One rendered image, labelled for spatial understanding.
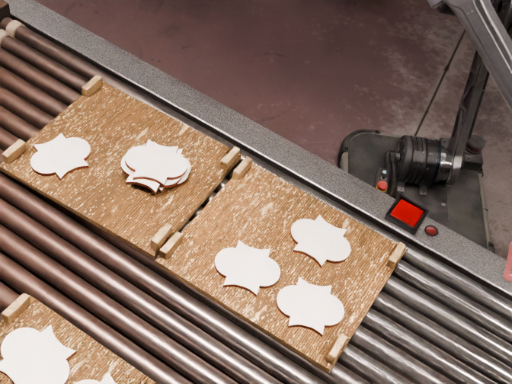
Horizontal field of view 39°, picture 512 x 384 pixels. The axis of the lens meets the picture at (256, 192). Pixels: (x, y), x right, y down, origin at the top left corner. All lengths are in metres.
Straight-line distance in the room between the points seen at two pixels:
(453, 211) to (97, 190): 1.46
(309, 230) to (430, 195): 1.16
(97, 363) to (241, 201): 0.48
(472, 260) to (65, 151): 0.93
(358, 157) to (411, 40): 1.15
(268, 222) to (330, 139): 1.57
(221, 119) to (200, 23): 1.81
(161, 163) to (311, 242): 0.37
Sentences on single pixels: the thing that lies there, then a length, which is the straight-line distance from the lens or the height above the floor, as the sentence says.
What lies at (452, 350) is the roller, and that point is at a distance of 1.55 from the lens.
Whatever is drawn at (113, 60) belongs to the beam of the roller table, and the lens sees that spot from 1.94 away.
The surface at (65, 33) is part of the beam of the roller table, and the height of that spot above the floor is 0.92.
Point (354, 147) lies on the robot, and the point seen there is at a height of 0.24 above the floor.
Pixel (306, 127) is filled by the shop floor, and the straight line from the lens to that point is 3.14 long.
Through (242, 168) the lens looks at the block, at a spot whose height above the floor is 0.96.
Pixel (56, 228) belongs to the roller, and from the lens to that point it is 1.59.
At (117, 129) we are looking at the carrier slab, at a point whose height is 0.94.
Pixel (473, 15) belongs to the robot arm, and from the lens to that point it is 1.25.
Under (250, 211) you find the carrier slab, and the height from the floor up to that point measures 0.94.
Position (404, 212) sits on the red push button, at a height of 0.93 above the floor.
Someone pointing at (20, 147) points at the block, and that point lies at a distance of 1.68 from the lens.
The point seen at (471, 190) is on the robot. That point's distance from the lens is 2.79.
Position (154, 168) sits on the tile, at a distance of 1.60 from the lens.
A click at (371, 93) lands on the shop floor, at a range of 3.38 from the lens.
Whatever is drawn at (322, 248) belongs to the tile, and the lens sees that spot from 1.55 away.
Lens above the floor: 2.18
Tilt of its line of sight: 50 degrees down
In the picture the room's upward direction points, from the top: 11 degrees clockwise
